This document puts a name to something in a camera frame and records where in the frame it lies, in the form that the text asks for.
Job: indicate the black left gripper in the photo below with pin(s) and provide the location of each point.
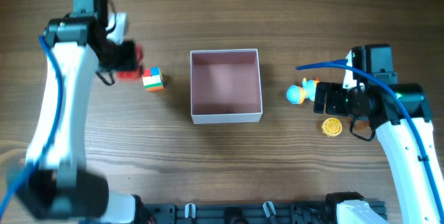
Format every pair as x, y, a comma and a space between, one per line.
129, 54

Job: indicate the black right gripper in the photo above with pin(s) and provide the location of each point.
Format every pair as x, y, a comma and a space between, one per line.
321, 97

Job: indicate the red toy robot car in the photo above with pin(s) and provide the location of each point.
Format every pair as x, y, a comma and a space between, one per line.
133, 75

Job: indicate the colourful puzzle cube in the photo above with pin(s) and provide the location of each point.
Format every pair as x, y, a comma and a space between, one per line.
152, 79

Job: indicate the blue and orange toy figure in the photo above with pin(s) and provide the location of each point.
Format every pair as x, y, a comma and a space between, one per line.
296, 94

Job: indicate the white box with pink interior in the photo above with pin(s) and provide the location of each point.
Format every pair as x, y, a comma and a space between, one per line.
225, 86

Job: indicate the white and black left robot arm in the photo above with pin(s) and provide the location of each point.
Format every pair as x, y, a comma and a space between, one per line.
55, 183

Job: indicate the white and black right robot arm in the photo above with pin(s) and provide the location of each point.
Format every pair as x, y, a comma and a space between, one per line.
399, 117

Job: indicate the yellow round plastic toy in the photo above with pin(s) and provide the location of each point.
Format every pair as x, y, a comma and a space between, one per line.
332, 127

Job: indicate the brown plush toy with carrot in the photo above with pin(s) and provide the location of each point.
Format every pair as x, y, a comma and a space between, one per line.
359, 124

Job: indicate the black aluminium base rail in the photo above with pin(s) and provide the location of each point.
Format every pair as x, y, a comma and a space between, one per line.
282, 213

